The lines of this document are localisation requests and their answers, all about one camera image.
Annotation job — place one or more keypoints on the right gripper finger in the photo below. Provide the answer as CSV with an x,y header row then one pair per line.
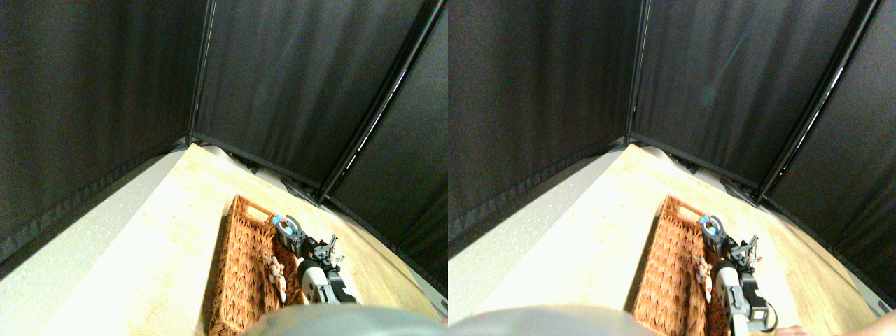
x,y
302,228
707,243
725,229
282,242

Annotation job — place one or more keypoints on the blue plush toy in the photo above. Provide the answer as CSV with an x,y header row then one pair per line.
x,y
708,224
280,222

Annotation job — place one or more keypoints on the orange white plush toy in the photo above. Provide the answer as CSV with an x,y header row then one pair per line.
x,y
275,276
703,276

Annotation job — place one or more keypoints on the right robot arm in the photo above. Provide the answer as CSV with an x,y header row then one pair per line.
x,y
728,294
315,280

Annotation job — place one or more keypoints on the person's hand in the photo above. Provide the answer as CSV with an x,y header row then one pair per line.
x,y
793,331

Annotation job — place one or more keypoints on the curtain stand foot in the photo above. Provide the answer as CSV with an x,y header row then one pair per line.
x,y
689,162
880,301
740,190
245,162
441,305
301,190

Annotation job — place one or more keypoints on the brown wicker basket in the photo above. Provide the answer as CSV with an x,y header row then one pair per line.
x,y
241,266
665,273

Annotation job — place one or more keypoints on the curtain stand pole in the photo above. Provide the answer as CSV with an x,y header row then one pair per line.
x,y
376,105
813,105
201,70
637,70

